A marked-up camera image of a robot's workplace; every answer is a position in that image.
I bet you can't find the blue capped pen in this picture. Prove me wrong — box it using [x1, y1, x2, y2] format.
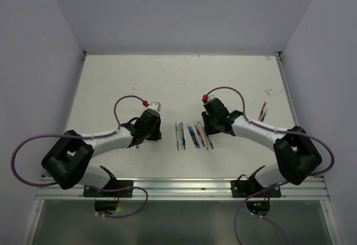
[197, 122, 214, 149]

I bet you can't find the red pen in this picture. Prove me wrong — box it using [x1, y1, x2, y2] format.
[195, 124, 208, 150]

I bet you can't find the grey pen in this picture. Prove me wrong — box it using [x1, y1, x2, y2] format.
[175, 122, 180, 151]

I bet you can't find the green pen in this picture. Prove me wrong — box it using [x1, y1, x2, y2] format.
[260, 109, 268, 122]

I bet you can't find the red pen cap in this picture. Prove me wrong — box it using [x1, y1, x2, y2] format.
[258, 101, 267, 121]

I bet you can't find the clear pen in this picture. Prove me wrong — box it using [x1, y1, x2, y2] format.
[178, 123, 184, 150]

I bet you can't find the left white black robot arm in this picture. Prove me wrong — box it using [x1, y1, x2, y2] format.
[41, 104, 162, 196]

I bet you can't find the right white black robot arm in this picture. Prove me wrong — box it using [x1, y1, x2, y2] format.
[201, 98, 322, 196]

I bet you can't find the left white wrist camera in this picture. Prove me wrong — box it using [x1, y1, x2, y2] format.
[147, 102, 161, 113]

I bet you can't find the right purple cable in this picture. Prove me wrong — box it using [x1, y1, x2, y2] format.
[233, 86, 335, 245]

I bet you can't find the purple cable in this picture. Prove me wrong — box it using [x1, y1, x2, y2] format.
[233, 86, 335, 245]
[10, 95, 148, 218]

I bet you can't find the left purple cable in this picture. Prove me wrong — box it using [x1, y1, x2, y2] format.
[10, 95, 148, 218]

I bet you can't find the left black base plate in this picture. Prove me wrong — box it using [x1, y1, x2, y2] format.
[79, 166, 134, 198]

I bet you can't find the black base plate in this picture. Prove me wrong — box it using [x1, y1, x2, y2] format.
[230, 165, 282, 198]
[79, 166, 134, 198]

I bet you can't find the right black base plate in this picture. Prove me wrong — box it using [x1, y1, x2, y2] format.
[230, 165, 282, 198]

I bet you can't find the aluminium mounting rail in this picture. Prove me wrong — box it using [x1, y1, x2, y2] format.
[36, 178, 330, 200]

